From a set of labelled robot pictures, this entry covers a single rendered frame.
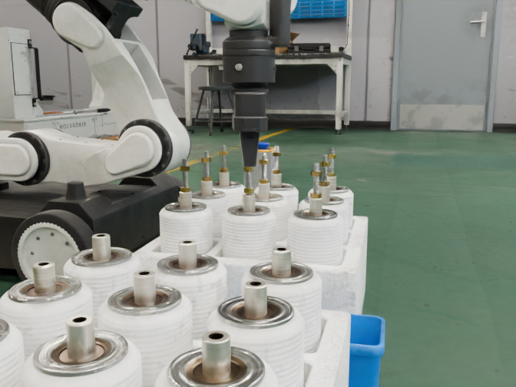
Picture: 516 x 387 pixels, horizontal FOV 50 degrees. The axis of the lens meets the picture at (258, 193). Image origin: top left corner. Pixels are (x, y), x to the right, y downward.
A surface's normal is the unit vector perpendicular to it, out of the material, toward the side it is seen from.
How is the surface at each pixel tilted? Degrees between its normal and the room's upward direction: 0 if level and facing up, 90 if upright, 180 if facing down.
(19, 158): 90
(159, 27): 90
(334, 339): 0
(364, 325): 88
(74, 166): 90
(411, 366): 0
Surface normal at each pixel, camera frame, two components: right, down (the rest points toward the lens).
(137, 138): -0.28, 0.18
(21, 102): 0.96, 0.05
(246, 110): 0.08, 0.19
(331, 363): 0.00, -0.98
